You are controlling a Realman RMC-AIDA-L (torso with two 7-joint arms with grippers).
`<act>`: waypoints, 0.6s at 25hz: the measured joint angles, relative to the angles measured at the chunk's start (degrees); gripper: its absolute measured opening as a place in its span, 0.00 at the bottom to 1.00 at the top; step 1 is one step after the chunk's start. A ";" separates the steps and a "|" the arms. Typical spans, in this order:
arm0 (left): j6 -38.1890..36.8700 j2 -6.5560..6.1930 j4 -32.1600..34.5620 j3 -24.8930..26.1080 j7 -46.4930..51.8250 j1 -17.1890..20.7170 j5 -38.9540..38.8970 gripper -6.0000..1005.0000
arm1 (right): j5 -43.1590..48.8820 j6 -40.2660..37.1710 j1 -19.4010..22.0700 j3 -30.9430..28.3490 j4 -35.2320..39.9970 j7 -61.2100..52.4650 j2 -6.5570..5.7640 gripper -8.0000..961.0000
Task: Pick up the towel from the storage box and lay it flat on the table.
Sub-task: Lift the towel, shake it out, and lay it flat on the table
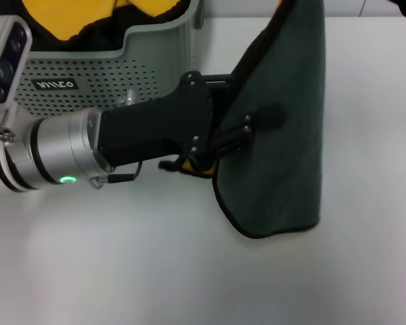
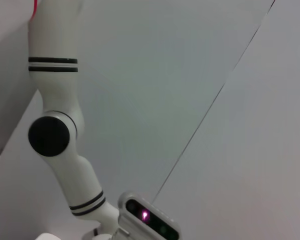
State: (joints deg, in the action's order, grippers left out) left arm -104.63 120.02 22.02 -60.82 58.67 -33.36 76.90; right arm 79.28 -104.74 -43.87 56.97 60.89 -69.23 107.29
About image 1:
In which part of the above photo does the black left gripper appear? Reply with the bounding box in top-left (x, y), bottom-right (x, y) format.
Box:
top-left (95, 70), bottom-right (286, 167)

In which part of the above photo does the dark green towel black trim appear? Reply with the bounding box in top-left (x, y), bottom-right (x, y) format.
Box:
top-left (158, 0), bottom-right (327, 240)

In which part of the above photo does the grey perforated storage box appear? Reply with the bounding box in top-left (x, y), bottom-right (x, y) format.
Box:
top-left (9, 0), bottom-right (206, 119)

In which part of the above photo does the yellow towel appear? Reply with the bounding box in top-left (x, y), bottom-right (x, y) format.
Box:
top-left (22, 0), bottom-right (189, 42)

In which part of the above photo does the silver connector port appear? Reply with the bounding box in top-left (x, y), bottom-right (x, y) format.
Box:
top-left (117, 88), bottom-right (138, 108)

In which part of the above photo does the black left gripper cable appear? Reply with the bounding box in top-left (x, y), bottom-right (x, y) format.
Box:
top-left (89, 160), bottom-right (143, 191)

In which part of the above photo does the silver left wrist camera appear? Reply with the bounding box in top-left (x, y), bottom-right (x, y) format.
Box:
top-left (0, 15), bottom-right (33, 146)

